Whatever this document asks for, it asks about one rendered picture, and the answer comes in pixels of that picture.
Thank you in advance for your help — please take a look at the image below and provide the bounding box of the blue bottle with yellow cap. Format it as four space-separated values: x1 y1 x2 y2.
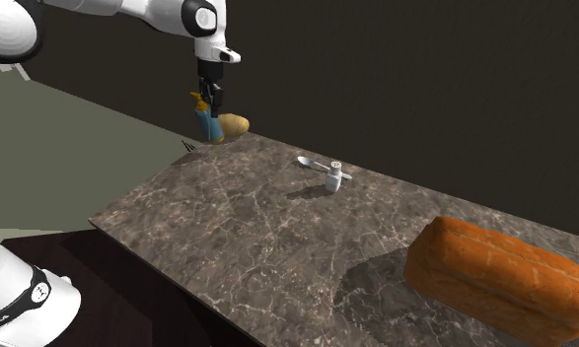
188 91 225 144

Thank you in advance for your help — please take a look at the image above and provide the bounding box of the brown potato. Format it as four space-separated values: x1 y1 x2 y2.
218 112 251 139

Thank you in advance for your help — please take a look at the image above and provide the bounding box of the silver spoon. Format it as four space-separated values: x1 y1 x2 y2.
297 155 354 181

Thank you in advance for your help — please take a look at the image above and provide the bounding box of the white salt shaker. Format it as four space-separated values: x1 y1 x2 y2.
324 161 343 194

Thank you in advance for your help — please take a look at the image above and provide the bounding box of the orange bread loaf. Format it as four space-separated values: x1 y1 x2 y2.
403 215 579 347

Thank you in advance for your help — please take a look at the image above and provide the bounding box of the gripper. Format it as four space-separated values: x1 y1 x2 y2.
196 58 225 119

